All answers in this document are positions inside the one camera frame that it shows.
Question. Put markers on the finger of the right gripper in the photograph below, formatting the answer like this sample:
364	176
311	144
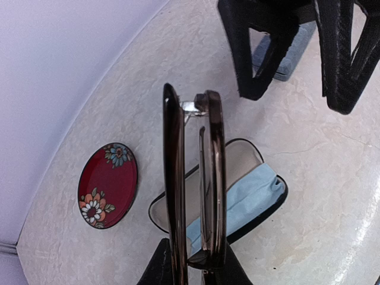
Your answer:
346	71
259	35

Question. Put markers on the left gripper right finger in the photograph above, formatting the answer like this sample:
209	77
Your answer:
231	273

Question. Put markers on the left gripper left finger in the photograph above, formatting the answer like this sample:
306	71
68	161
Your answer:
159	269

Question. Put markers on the brown frame sunglasses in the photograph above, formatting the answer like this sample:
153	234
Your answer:
212	166

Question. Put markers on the grey green glasses case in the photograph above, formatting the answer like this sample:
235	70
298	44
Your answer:
283	53

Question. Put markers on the red floral round case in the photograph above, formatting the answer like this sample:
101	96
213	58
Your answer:
108	186

